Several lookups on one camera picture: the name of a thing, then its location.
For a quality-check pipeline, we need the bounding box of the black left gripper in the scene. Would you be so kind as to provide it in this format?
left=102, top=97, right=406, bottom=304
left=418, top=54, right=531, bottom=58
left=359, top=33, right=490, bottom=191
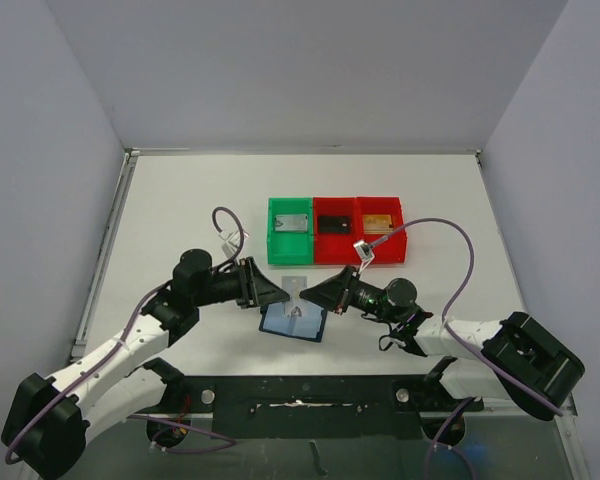
left=194, top=257, right=289, bottom=308

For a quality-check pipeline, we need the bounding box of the blue leather card holder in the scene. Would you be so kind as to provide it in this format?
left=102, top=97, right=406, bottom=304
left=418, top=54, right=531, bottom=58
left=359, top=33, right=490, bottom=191
left=259, top=302, right=327, bottom=343

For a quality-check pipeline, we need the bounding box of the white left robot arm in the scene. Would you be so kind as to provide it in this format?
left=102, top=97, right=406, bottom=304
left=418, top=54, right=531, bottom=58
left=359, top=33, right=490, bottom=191
left=1, top=249, right=290, bottom=479

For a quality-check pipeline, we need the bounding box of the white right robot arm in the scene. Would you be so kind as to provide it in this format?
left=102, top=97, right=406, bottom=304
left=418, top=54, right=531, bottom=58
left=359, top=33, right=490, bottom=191
left=300, top=266, right=585, bottom=421

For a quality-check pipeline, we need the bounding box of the black credit card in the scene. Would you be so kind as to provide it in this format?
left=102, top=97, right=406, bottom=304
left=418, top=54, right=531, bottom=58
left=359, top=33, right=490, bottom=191
left=317, top=215, right=351, bottom=235

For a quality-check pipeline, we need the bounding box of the gold credit card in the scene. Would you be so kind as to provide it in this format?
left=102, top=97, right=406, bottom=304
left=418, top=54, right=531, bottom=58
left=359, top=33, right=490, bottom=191
left=362, top=214, right=394, bottom=235

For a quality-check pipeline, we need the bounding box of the green plastic bin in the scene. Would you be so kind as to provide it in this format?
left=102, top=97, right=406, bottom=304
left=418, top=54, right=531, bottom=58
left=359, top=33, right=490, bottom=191
left=267, top=197, right=314, bottom=266

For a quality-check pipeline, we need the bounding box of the middle red plastic bin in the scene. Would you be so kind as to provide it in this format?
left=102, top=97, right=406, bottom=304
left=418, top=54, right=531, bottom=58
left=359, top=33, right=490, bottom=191
left=313, top=197, right=361, bottom=265

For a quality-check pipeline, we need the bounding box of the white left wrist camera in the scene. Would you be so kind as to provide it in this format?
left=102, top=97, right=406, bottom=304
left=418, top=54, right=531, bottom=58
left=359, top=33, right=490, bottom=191
left=218, top=230, right=249, bottom=258

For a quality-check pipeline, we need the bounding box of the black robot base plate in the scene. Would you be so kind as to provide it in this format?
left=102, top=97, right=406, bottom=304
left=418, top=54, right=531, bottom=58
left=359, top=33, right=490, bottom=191
left=143, top=358, right=460, bottom=440

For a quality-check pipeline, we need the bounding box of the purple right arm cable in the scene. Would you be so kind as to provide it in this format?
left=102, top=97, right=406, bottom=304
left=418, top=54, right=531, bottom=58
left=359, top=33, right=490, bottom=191
left=367, top=217, right=566, bottom=480

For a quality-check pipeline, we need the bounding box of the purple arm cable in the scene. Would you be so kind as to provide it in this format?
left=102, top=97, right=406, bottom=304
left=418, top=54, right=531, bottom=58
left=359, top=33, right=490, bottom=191
left=3, top=205, right=246, bottom=466
left=367, top=217, right=566, bottom=480

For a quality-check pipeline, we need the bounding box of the aluminium table edge rail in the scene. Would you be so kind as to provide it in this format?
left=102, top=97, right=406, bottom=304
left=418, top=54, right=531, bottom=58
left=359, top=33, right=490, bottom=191
left=17, top=147, right=191, bottom=480

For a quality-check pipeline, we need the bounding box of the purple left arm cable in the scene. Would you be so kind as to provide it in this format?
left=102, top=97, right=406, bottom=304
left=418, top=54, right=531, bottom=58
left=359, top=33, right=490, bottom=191
left=3, top=205, right=246, bottom=466

